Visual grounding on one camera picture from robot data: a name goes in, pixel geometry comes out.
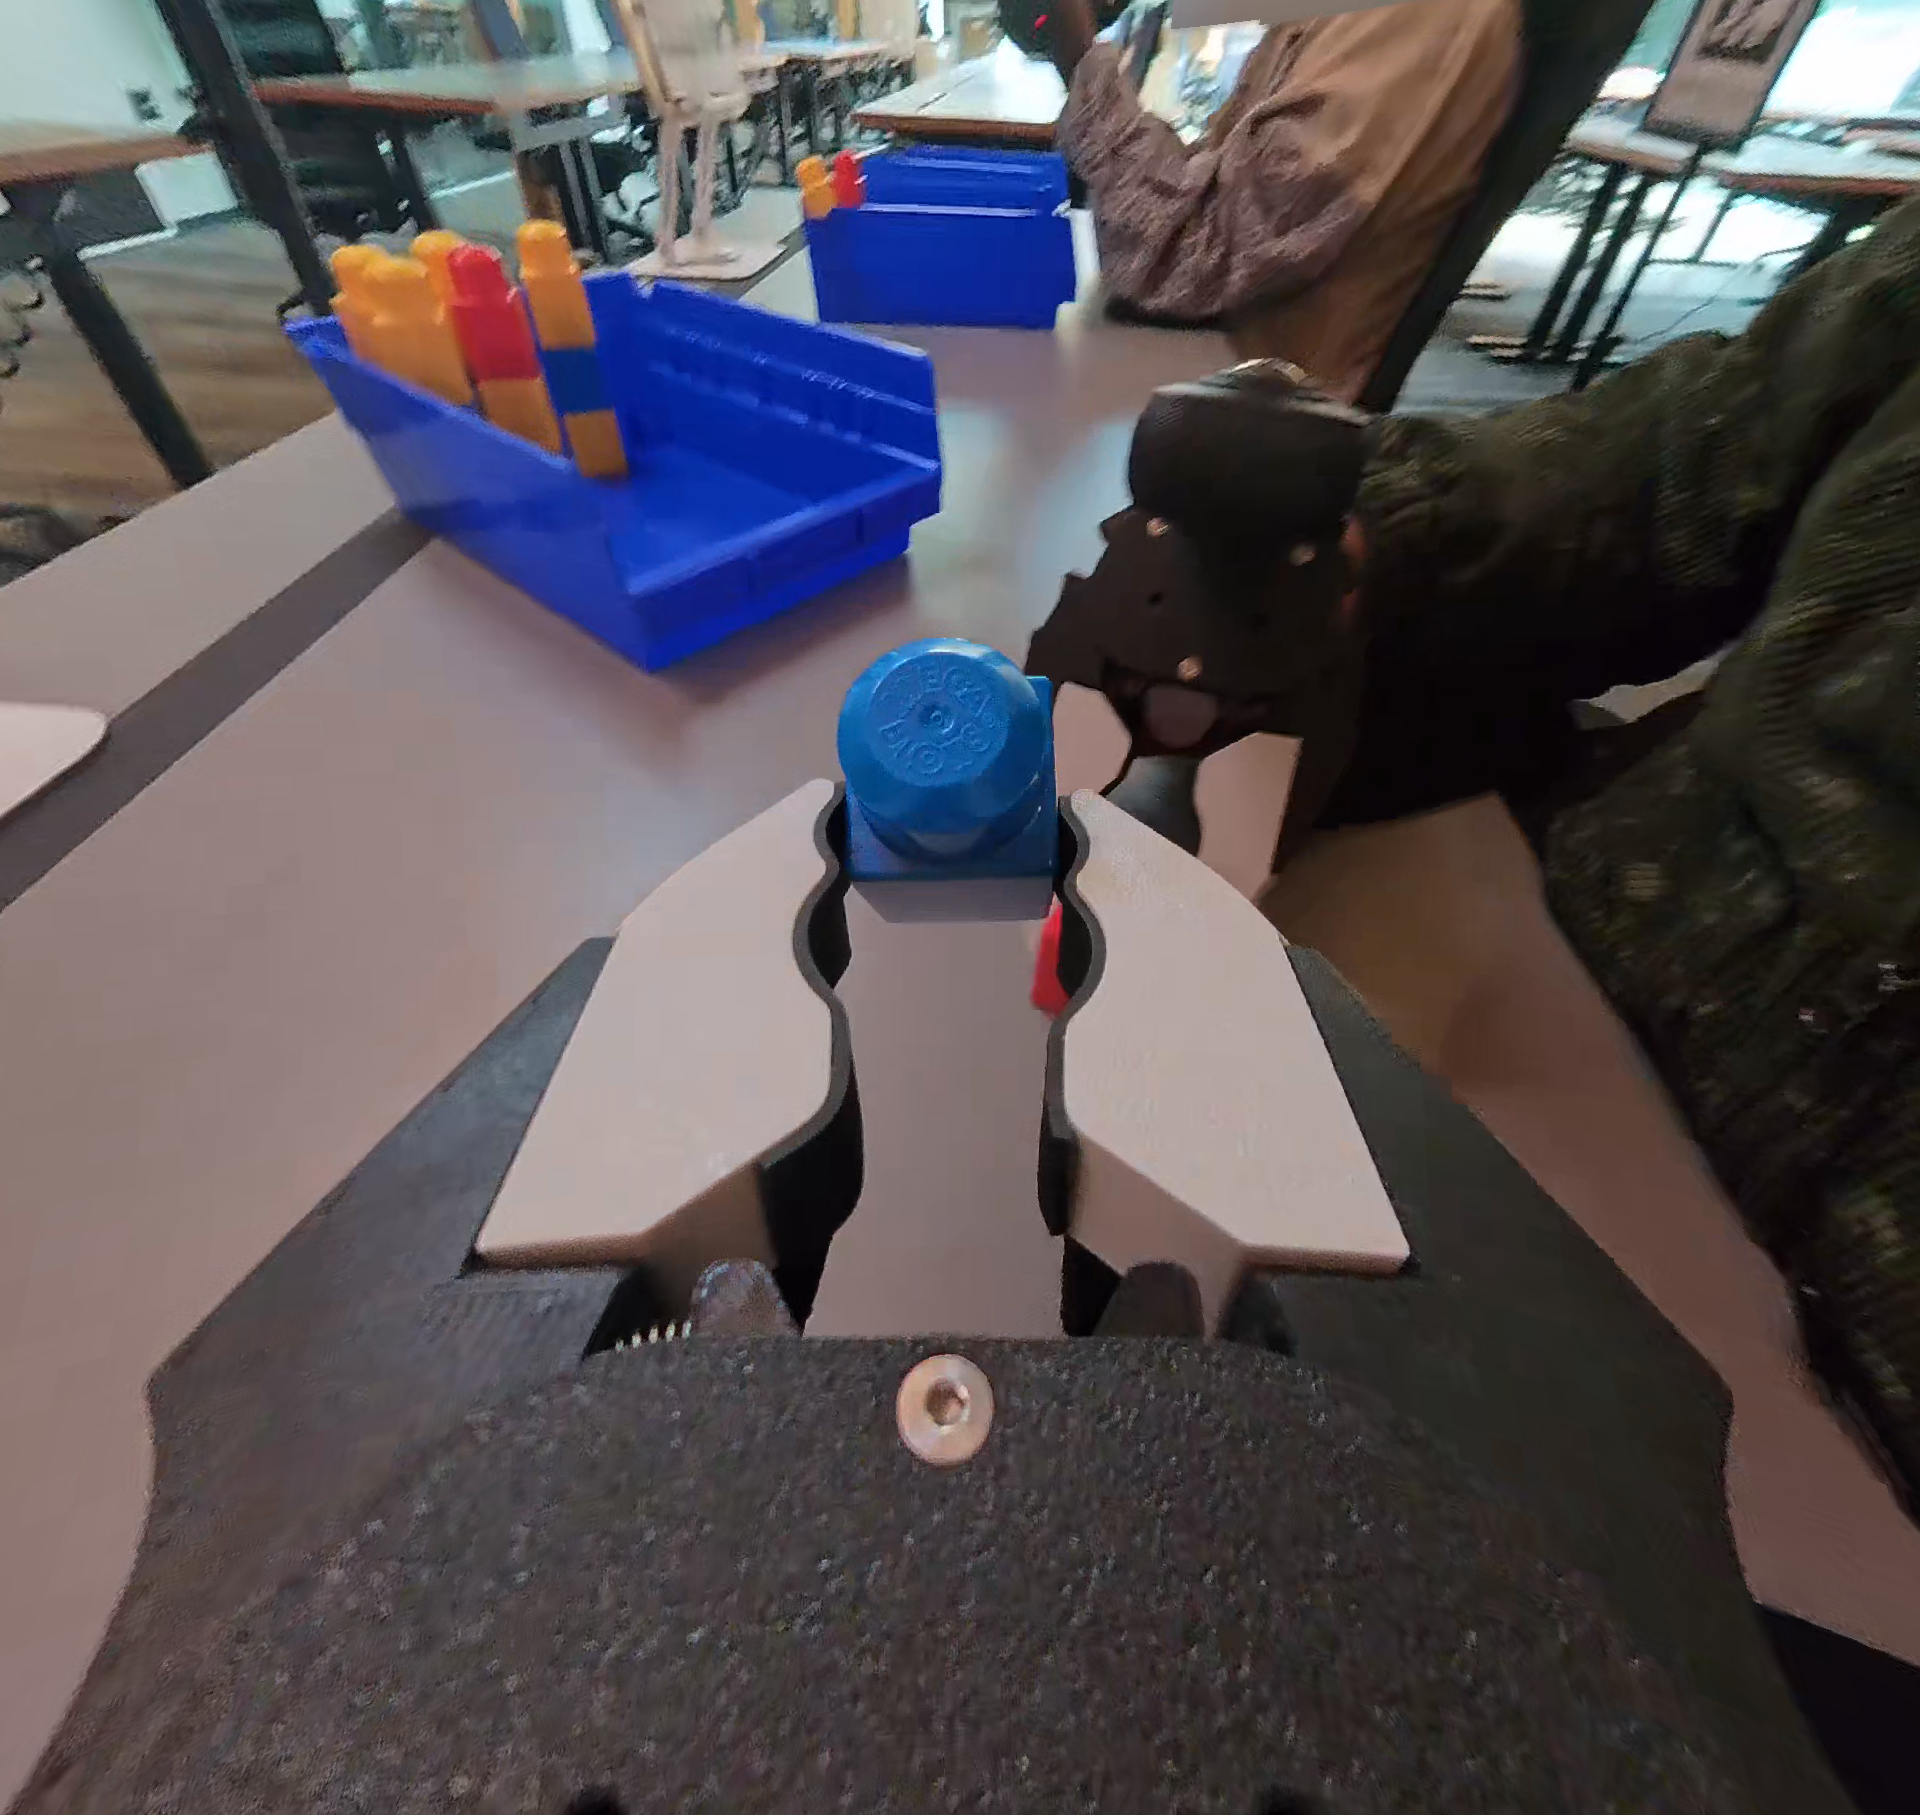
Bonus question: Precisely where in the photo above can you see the marker sign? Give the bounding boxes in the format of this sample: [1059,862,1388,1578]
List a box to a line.
[1641,0,1875,152]

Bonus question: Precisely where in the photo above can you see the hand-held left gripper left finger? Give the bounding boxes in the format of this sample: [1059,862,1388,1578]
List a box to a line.
[474,778,868,1320]

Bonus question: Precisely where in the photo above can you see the blue plastic bin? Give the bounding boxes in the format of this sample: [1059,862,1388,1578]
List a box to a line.
[800,146,1080,332]
[284,269,947,673]

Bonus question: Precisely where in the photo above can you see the black upright post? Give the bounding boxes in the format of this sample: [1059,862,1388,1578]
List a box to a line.
[128,0,339,318]

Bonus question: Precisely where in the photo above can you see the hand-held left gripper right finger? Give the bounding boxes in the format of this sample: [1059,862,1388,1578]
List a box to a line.
[1038,786,1417,1277]

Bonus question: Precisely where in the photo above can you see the wood-edged desk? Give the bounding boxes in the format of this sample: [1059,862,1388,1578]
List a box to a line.
[852,47,1075,144]
[0,119,219,490]
[255,52,647,243]
[1561,119,1920,377]

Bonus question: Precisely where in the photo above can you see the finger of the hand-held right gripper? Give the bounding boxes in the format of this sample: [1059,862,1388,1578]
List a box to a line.
[1196,731,1303,900]

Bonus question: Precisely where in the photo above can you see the black office chair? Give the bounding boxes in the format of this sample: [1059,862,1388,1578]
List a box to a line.
[1357,0,1704,415]
[180,0,414,243]

